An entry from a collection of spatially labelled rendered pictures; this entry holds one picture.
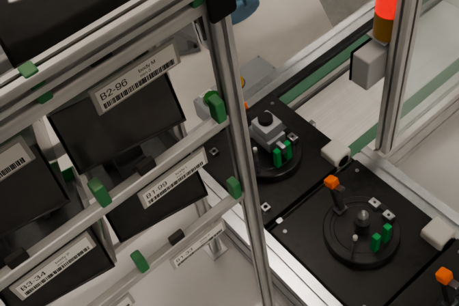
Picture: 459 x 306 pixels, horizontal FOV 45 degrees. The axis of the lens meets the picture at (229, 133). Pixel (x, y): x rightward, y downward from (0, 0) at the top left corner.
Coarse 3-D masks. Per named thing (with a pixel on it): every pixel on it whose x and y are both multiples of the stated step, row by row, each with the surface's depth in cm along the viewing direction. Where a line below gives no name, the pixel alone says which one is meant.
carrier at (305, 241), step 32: (320, 192) 111; (352, 192) 110; (384, 192) 110; (288, 224) 108; (320, 224) 107; (352, 224) 104; (384, 224) 103; (416, 224) 105; (320, 256) 103; (352, 256) 99; (384, 256) 99; (416, 256) 101; (352, 288) 99; (384, 288) 98
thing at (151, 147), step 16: (144, 144) 93; (160, 144) 91; (96, 176) 89; (112, 176) 87; (160, 176) 71; (192, 176) 73; (176, 192) 72; (192, 192) 73; (128, 208) 71; (160, 208) 72; (176, 208) 73; (112, 224) 70; (128, 224) 71; (144, 224) 72
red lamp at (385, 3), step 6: (378, 0) 89; (384, 0) 87; (390, 0) 87; (396, 0) 87; (378, 6) 89; (384, 6) 88; (390, 6) 88; (378, 12) 90; (384, 12) 89; (390, 12) 89; (390, 18) 90
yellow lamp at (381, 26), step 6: (378, 18) 91; (384, 18) 90; (378, 24) 92; (384, 24) 91; (390, 24) 91; (372, 30) 95; (378, 30) 93; (384, 30) 92; (390, 30) 92; (378, 36) 94; (384, 36) 93; (390, 36) 93
